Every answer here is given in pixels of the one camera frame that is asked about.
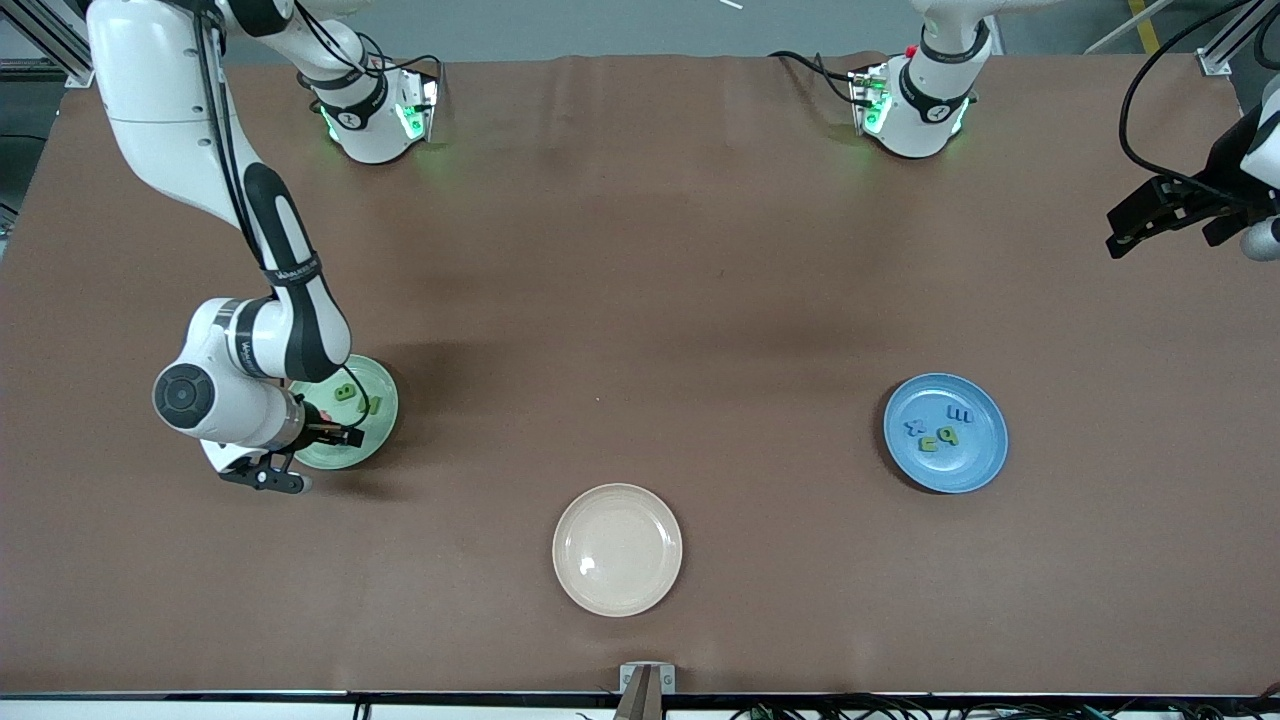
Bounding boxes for brown table cover mat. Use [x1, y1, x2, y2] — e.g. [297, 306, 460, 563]
[0, 52, 1280, 698]

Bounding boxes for light green plate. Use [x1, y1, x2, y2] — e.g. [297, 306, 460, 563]
[285, 353, 400, 471]

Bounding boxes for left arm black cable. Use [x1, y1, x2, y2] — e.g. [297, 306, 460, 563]
[1118, 0, 1280, 193]

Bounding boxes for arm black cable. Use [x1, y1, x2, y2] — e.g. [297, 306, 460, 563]
[1118, 0, 1280, 193]
[195, 0, 371, 433]

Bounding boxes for beige plate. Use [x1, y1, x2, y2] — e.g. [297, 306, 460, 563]
[552, 483, 684, 618]

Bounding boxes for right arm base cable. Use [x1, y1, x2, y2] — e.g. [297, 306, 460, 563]
[330, 28, 446, 111]

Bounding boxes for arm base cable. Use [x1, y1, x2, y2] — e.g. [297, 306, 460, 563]
[768, 48, 871, 106]
[330, 28, 446, 111]

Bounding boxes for grey metal mounting bracket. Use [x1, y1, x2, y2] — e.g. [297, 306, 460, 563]
[612, 662, 677, 720]

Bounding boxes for left arm base cable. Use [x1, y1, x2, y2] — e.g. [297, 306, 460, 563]
[768, 48, 871, 106]

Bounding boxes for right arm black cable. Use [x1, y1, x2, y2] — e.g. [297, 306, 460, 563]
[195, 0, 371, 433]

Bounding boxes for black table edge rail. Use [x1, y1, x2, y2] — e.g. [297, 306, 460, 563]
[0, 688, 1280, 703]

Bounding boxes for blue plate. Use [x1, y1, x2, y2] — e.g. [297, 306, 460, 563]
[882, 373, 1009, 494]

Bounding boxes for aluminium frame strut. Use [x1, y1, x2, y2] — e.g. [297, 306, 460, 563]
[1197, 0, 1280, 76]
[0, 0, 136, 89]

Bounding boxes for tangled black cables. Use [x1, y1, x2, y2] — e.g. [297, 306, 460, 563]
[730, 698, 1280, 720]

